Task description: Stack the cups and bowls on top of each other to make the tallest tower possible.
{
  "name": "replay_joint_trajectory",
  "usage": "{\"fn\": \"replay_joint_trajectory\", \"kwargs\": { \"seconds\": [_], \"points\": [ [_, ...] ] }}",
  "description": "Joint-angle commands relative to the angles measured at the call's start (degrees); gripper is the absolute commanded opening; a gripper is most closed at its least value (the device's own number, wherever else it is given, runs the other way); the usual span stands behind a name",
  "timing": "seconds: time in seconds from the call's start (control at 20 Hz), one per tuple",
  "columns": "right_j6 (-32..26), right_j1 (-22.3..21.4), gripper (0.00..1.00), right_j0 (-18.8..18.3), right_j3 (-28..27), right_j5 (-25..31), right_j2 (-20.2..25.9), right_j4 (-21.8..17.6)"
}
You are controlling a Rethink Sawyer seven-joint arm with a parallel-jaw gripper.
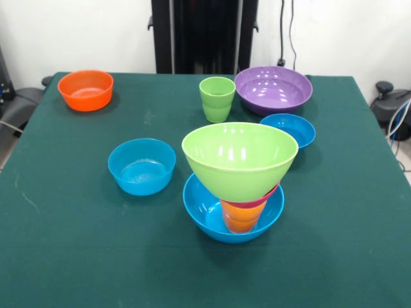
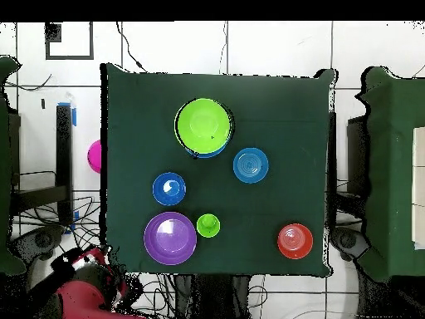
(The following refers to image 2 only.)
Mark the large purple bowl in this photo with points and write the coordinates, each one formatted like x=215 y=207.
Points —
x=170 y=239

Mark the large light blue bowl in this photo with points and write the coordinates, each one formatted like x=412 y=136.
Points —
x=207 y=155

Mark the large green bowl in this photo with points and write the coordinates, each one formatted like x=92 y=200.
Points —
x=202 y=126

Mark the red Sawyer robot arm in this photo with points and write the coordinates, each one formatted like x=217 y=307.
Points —
x=86 y=299

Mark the white box stack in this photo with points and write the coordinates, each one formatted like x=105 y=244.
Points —
x=420 y=186

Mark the magenta bowl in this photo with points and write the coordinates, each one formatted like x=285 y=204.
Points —
x=95 y=156

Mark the small dark blue bowl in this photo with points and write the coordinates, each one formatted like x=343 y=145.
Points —
x=169 y=189

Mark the black metal stand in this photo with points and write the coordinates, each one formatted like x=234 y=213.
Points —
x=64 y=149

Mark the green cup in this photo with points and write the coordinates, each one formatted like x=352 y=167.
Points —
x=208 y=226

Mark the neighbouring green table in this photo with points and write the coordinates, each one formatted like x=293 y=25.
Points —
x=391 y=166
x=5 y=166

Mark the small light blue bowl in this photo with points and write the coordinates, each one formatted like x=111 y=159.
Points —
x=250 y=165

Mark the orange bowl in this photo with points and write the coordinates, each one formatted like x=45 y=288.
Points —
x=295 y=241

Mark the dark green table cloth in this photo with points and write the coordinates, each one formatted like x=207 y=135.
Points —
x=265 y=99

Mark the black pedestal leg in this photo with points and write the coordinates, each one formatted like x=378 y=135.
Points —
x=36 y=241
x=348 y=241

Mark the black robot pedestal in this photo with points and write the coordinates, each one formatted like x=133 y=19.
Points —
x=212 y=299

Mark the black square frame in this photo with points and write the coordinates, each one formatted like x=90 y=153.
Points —
x=91 y=40

